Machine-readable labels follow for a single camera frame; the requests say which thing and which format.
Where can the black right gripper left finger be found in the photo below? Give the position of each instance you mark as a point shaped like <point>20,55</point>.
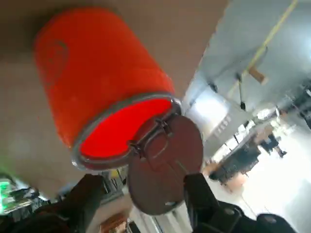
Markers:
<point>73,208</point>

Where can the person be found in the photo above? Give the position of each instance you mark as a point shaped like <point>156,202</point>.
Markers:
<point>273,143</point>

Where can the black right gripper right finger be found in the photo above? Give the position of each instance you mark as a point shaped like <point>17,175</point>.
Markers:
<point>211,216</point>

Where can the grey round bin lid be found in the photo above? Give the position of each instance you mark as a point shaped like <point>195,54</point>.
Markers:
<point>170,150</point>

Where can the orange round bin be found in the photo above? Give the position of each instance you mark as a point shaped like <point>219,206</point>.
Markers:
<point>97,72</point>

